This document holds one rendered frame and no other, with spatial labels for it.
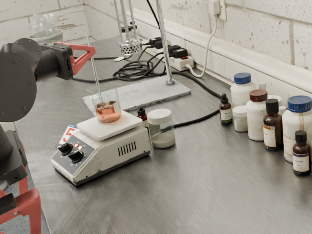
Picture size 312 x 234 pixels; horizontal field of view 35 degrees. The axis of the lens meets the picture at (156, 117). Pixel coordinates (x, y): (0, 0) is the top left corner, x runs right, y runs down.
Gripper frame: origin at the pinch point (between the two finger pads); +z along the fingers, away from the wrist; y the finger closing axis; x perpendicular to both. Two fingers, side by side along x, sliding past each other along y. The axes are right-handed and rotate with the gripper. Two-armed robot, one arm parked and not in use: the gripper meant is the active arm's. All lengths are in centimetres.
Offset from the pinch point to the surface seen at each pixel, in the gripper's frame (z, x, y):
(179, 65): 50, 23, 34
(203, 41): 55, 15, 26
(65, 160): -11.8, 22.2, 0.1
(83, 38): 109, 47, 215
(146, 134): 5.5, 20.4, -7.8
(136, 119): 5.0, 17.1, -5.4
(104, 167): -6.2, 24.1, -7.1
